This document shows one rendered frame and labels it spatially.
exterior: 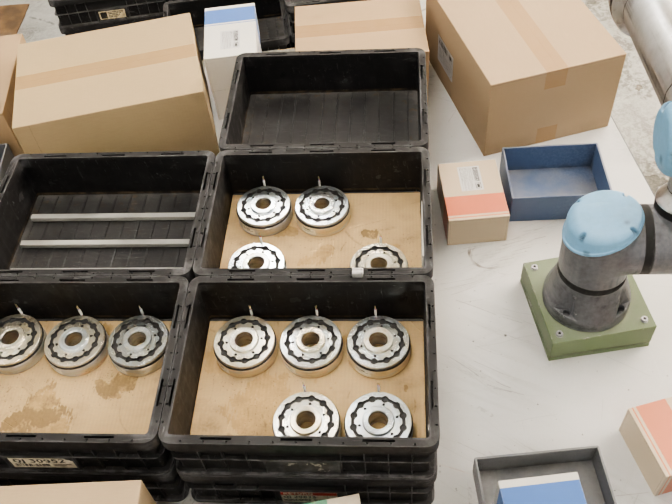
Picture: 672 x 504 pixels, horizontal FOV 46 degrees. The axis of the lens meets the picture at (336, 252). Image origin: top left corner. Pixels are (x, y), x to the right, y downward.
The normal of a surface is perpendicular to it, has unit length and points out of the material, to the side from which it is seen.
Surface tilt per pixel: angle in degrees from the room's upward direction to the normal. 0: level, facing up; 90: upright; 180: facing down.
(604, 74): 90
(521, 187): 0
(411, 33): 0
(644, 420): 0
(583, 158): 90
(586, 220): 9
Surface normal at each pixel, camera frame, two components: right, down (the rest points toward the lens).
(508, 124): 0.26, 0.74
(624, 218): -0.24, -0.62
